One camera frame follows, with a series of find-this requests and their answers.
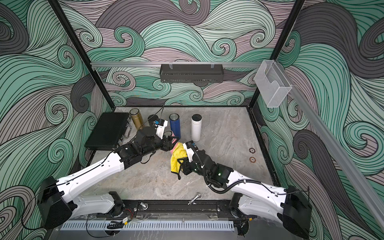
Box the white thermos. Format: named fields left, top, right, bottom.
left=191, top=114, right=202, bottom=142

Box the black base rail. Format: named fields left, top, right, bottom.
left=59, top=199, right=298, bottom=220

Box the gold thermos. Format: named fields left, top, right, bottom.
left=129, top=108, right=144, bottom=130

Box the yellow cleaning cloth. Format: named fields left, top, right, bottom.
left=171, top=143, right=188, bottom=180

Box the black case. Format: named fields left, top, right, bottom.
left=85, top=113, right=131, bottom=151

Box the pink thermos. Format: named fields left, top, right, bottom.
left=171, top=136, right=180, bottom=148

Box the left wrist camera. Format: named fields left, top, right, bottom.
left=154, top=119, right=168, bottom=140

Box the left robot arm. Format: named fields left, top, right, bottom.
left=38, top=127, right=179, bottom=230

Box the black wall shelf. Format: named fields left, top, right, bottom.
left=160, top=64, right=224, bottom=84

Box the white slotted cable duct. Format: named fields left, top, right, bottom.
left=61, top=220, right=235, bottom=232

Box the black thermos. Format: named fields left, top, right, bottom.
left=148, top=115, right=159, bottom=128

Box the silver bolt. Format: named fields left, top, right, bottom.
left=188, top=193, right=202, bottom=205

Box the clear plastic wall holder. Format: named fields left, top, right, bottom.
left=254, top=60, right=292, bottom=108

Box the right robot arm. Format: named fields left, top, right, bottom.
left=177, top=150, right=313, bottom=240

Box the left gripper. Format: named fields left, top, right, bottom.
left=139, top=133, right=179, bottom=159

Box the blue thermos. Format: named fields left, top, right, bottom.
left=169, top=113, right=181, bottom=138

